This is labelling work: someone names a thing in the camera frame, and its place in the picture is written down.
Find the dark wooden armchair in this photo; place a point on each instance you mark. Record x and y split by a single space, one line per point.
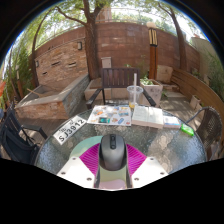
116 78

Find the concrete planter with plant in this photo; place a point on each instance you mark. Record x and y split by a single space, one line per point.
152 91

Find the grey and black computer mouse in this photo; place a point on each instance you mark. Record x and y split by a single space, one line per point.
113 151

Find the curved wooden bench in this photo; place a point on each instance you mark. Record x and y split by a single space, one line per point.
196 86

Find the black slatted chair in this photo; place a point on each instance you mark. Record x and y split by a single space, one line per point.
16 143

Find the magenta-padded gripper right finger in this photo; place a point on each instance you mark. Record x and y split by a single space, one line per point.
136 160

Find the green packet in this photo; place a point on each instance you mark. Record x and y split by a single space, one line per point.
187 129

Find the thin curved tree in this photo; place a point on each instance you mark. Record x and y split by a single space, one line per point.
34 66

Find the stone raised garden bed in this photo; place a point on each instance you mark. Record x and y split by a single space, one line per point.
50 103

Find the wooden garden lamp post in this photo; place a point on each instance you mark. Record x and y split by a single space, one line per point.
152 53

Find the white licence plate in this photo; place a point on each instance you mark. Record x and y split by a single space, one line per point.
70 129

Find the small white booklet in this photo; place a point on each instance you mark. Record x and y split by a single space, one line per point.
171 122

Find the thick-trunked forked tree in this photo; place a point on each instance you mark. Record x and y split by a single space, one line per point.
91 46

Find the slender leaning tree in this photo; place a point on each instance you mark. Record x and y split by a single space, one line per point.
181 46

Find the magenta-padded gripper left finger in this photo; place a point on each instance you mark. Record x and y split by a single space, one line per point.
89 160

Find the small black wall lamp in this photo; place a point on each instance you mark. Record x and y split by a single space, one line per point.
37 63

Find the clear plastic cup with straw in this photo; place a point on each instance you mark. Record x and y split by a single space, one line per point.
134 95

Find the colourful sticker sheet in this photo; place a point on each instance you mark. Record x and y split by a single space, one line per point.
110 116

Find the grey wall utility box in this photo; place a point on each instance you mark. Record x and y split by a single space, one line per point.
106 62

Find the beige stone block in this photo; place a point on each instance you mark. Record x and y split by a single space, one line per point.
165 74

